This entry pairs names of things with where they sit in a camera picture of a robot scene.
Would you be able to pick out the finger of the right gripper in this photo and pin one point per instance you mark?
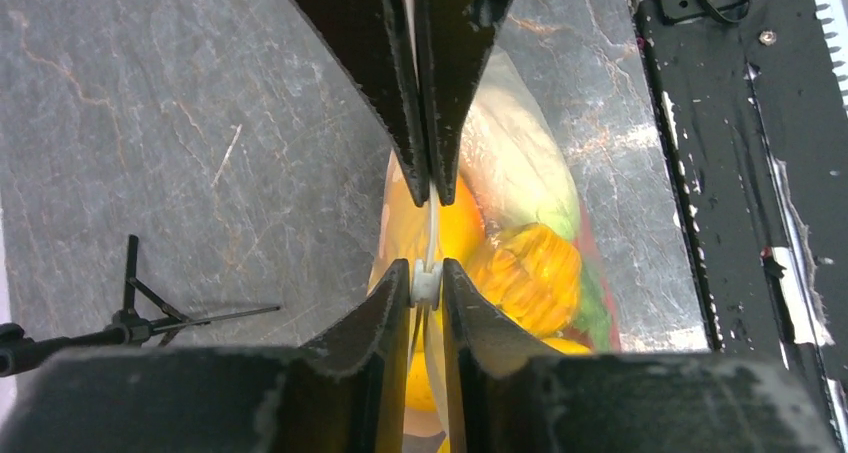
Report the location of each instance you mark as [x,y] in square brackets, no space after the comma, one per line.
[371,42]
[453,41]

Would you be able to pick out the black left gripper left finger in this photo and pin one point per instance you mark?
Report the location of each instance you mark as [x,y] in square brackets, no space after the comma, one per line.
[342,391]

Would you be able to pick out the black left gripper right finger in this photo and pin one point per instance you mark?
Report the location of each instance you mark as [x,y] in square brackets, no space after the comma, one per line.
[509,392]

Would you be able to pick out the yellow squash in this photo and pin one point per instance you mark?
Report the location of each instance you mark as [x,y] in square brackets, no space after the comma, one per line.
[420,417]

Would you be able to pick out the white radish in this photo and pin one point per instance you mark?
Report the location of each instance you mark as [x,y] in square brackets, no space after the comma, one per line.
[513,166]

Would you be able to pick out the yellow orange mango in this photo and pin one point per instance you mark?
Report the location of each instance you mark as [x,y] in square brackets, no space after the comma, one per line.
[406,227]

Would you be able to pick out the clear dotted zip bag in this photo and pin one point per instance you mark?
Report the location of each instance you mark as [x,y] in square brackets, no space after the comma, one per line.
[594,324]

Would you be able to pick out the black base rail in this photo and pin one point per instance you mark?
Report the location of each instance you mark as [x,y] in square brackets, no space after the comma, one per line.
[750,98]

